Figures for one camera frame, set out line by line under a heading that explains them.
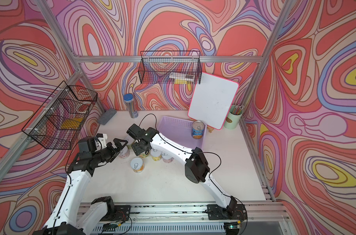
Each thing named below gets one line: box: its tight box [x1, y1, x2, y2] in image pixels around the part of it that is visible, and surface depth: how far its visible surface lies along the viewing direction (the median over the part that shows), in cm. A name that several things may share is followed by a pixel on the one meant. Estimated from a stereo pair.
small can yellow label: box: [150, 148, 163, 162], surface depth 91 cm
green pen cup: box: [223, 103, 245, 130], surface depth 102 cm
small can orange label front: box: [130, 157, 145, 173], surface depth 88 cm
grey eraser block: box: [97, 108, 117, 125], surface depth 116 cm
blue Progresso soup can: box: [191, 120, 205, 140], surface depth 99 cm
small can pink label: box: [162, 155, 175, 164], surface depth 91 cm
